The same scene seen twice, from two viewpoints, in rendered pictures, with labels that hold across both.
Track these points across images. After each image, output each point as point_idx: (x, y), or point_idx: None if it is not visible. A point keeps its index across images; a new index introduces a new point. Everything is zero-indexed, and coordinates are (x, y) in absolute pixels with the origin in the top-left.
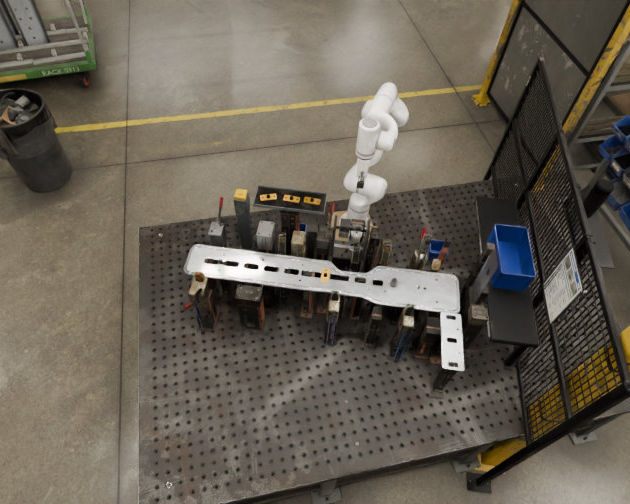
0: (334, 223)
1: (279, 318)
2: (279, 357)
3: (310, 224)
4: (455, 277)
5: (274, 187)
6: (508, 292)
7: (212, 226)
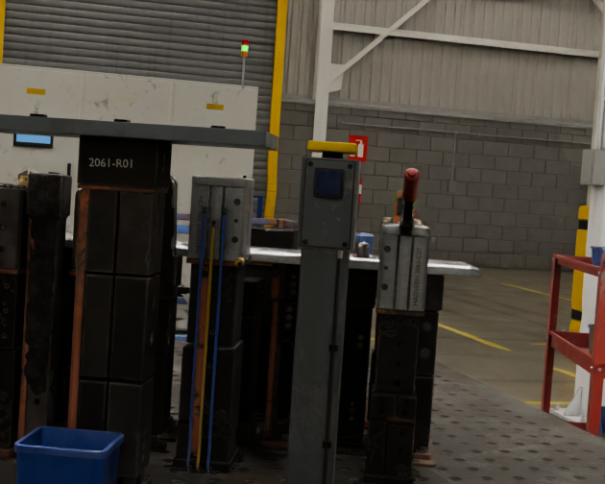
0: None
1: (170, 415)
2: (174, 389)
3: (56, 174)
4: None
5: (192, 127)
6: None
7: (422, 226)
